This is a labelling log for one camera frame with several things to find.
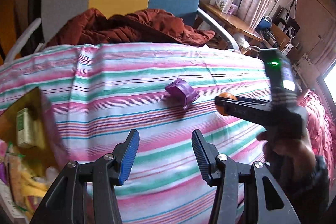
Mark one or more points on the person's right forearm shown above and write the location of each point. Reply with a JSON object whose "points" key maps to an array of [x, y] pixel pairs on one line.
{"points": [[315, 184]]}

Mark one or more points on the yellow packaged snack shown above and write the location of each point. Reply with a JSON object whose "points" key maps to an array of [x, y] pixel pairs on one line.
{"points": [[26, 182]]}

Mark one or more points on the black stereo speaker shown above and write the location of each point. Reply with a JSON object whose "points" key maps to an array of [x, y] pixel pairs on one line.
{"points": [[287, 26]]}

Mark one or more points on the red-brown jacket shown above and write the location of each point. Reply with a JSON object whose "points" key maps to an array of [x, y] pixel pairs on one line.
{"points": [[131, 27]]}

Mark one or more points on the gold rectangular box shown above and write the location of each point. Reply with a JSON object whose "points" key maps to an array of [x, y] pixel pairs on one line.
{"points": [[29, 100]]}

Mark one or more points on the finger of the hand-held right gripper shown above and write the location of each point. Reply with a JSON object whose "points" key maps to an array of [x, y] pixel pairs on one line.
{"points": [[257, 101], [246, 111]]}

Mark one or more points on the clear plastic bag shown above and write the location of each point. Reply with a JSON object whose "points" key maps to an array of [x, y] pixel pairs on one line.
{"points": [[51, 173]]}

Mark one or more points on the orange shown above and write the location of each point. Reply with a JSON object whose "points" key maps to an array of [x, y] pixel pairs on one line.
{"points": [[227, 95]]}

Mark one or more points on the blue bag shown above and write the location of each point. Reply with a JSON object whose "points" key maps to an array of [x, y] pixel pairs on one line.
{"points": [[263, 24]]}

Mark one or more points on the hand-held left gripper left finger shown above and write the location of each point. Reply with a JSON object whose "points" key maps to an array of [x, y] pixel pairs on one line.
{"points": [[128, 158]]}

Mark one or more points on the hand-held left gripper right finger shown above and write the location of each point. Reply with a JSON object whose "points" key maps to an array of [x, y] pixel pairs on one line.
{"points": [[200, 158]]}

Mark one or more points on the green and white carton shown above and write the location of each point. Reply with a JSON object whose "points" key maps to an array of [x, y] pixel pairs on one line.
{"points": [[25, 127]]}

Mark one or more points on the small white box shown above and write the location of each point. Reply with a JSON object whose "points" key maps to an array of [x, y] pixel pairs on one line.
{"points": [[214, 0]]}

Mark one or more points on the wooden wardrobe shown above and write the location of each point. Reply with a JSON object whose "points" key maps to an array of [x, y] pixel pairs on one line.
{"points": [[6, 16]]}

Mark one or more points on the wooden side desk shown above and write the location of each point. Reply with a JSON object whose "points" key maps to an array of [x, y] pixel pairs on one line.
{"points": [[231, 22]]}

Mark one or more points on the striped pink green sheet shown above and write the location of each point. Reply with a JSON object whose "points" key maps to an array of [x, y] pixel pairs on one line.
{"points": [[144, 69]]}

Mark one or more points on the person's right hand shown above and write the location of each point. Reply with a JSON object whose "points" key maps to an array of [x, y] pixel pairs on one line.
{"points": [[288, 150]]}

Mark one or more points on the small purple box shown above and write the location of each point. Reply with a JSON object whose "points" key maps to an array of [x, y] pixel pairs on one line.
{"points": [[233, 9]]}

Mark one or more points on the purple toy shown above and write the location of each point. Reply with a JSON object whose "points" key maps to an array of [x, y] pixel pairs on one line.
{"points": [[181, 90]]}

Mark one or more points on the pink bedspread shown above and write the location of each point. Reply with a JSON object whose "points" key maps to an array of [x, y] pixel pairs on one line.
{"points": [[320, 121]]}

